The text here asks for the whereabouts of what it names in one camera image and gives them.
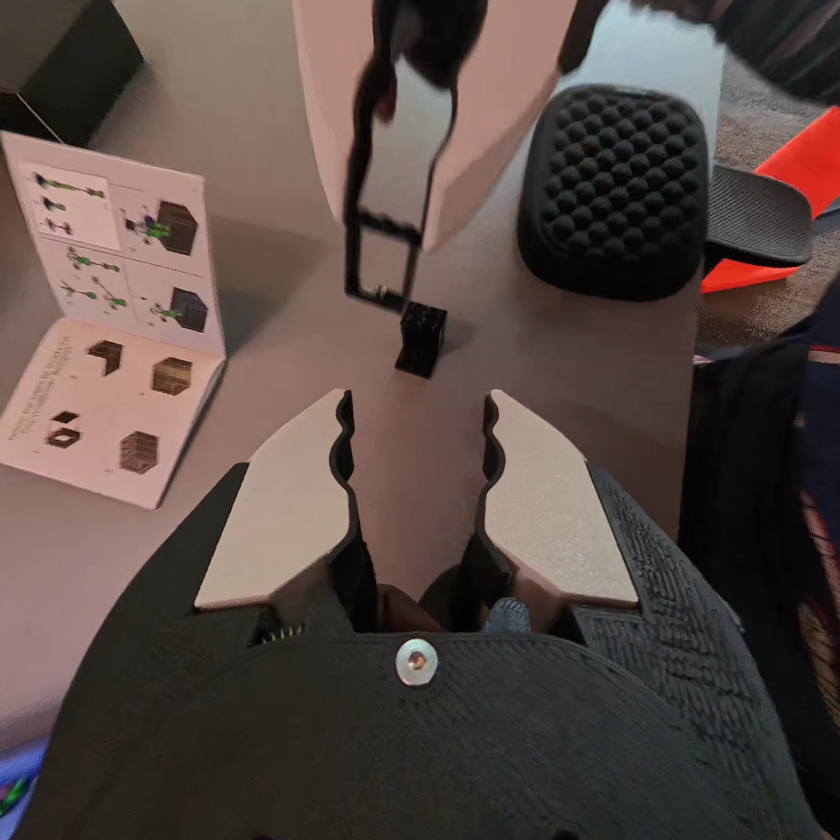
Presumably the person's right forearm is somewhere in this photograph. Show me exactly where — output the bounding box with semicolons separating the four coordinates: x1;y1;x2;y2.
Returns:
558;0;840;106

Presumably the black mesh cushion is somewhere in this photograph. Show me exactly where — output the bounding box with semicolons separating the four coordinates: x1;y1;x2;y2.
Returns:
516;86;712;303

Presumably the black square frame brick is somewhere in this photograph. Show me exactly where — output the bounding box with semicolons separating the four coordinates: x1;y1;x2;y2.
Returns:
344;208;425;313

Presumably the person's dark clothing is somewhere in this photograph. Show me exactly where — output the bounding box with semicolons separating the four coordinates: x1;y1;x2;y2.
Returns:
679;276;840;828

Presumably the matte black box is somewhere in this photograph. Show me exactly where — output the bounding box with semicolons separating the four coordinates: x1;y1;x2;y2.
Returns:
0;0;145;148

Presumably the white instruction booklet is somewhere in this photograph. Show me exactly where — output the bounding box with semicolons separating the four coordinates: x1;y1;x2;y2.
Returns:
0;132;227;510

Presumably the orange traffic cone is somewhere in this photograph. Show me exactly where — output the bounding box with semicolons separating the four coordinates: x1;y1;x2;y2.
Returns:
703;105;840;294

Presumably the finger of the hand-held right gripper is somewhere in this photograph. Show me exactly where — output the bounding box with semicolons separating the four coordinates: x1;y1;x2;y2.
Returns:
420;0;578;257
292;0;395;224

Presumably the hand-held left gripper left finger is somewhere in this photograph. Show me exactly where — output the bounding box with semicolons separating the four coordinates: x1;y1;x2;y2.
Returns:
195;390;378;618

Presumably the grey desk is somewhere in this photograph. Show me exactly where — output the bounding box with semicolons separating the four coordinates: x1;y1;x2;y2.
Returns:
0;0;725;788

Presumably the black chair armrest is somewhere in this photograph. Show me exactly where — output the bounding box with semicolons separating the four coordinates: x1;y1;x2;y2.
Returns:
703;164;815;270

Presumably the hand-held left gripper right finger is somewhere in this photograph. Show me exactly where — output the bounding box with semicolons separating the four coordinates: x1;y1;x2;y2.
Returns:
457;390;640;620

